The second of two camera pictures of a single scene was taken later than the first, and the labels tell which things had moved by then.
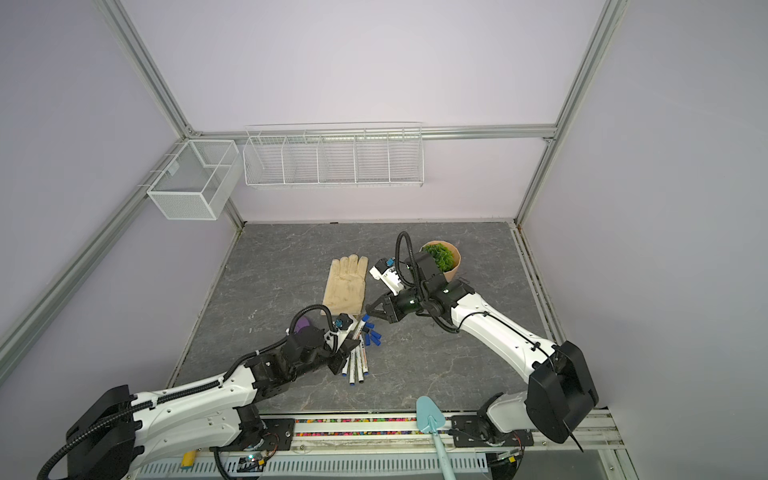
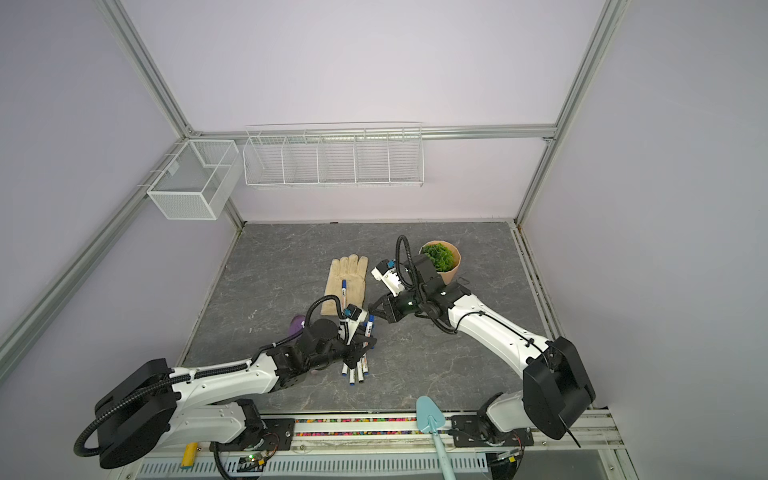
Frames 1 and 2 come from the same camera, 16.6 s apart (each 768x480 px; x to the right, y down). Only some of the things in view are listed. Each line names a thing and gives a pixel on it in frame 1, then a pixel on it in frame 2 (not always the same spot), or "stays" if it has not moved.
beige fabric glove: (345, 285) stays
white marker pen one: (360, 325) → (343, 293)
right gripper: (389, 314) stays
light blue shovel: (429, 420) stays
